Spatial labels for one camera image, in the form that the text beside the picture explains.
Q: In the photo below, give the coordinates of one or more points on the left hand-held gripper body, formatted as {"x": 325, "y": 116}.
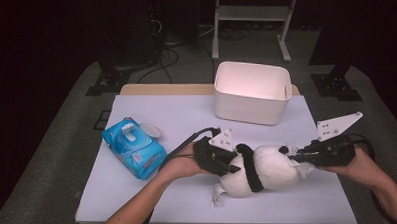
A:
{"x": 206, "y": 155}

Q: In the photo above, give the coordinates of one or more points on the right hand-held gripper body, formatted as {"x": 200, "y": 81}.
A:
{"x": 335, "y": 153}

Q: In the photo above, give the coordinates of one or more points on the panda plush toy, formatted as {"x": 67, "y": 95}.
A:
{"x": 274, "y": 168}

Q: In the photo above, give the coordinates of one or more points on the white plastic storage box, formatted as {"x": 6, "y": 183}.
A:
{"x": 250, "y": 107}

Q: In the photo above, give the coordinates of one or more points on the blue wet wipes pack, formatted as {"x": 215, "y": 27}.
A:
{"x": 135, "y": 156}

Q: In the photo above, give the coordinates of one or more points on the person's left hand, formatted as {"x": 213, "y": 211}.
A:
{"x": 181, "y": 163}

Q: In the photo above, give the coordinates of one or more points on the person's right hand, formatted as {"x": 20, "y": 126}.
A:
{"x": 359, "y": 166}

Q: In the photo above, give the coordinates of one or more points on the black stand base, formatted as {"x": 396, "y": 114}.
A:
{"x": 335, "y": 86}
{"x": 109, "y": 80}

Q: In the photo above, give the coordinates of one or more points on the black floor grid panel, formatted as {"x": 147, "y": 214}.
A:
{"x": 102, "y": 120}

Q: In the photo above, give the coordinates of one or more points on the white metal stand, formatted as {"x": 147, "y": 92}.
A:
{"x": 253, "y": 13}

